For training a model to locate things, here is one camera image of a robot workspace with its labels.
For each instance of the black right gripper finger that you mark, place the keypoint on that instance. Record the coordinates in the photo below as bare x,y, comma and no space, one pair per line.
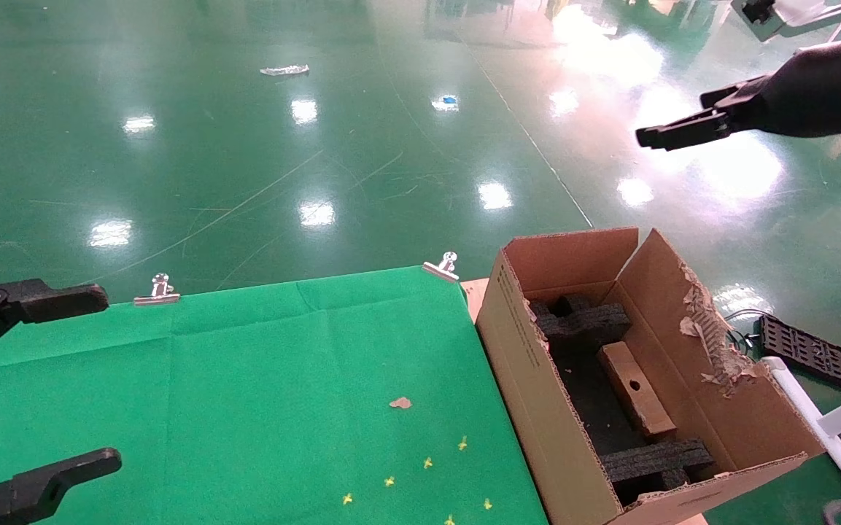
690,131
726,93

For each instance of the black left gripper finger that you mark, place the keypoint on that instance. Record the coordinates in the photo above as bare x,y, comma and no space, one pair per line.
33,488
41,300

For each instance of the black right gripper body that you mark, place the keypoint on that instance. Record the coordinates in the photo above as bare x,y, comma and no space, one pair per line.
821,91

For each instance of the small brown cardboard box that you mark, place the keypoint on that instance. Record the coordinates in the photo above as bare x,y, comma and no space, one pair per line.
635,386

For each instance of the large open cardboard carton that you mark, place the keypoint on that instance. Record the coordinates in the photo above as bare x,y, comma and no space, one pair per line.
529,394

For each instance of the small torn cardboard scrap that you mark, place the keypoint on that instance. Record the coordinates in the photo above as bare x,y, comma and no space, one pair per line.
400,402

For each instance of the silver binder clip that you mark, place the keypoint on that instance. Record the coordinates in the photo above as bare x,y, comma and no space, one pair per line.
440,269
157,294

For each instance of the green table cloth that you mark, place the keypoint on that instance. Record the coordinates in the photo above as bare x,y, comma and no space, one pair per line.
208,394

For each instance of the black foam insert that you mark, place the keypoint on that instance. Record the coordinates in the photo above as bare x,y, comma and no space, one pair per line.
584,321
657,463

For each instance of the blue floor litter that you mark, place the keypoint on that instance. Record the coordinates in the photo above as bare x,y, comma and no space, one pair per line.
449,99

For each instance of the black plastic grid tray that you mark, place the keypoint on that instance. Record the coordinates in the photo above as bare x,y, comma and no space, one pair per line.
810,351

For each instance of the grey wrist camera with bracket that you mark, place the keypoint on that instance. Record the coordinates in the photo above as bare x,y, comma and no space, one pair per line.
792,11

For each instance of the white pipe frame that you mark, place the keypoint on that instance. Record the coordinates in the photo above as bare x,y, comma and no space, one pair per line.
839,430

